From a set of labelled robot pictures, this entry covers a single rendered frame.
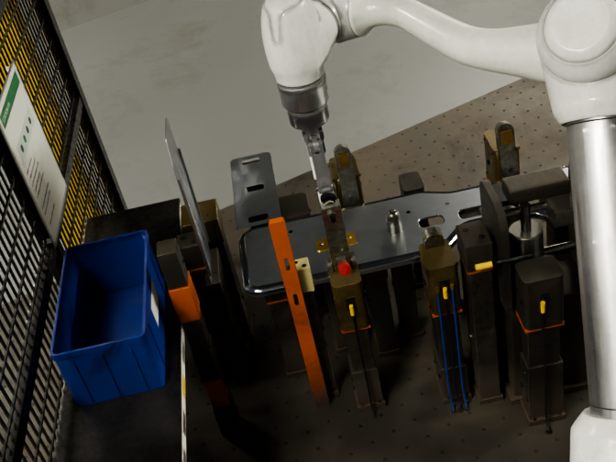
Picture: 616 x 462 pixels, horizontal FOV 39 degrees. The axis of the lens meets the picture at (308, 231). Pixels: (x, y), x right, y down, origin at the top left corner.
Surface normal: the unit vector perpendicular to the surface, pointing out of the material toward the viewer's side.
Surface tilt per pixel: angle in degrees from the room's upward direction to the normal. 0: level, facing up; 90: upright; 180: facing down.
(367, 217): 0
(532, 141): 0
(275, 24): 77
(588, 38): 45
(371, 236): 0
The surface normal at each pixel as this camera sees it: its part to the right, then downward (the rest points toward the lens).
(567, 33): -0.50, -0.08
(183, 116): -0.18, -0.78
